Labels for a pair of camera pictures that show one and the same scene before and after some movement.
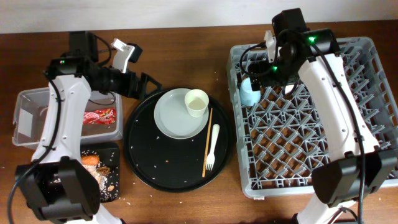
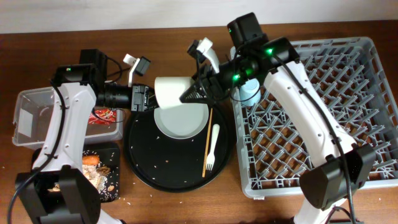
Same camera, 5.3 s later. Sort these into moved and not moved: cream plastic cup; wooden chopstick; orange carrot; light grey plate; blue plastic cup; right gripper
Moved: right gripper; cream plastic cup
Not moved: wooden chopstick; orange carrot; blue plastic cup; light grey plate
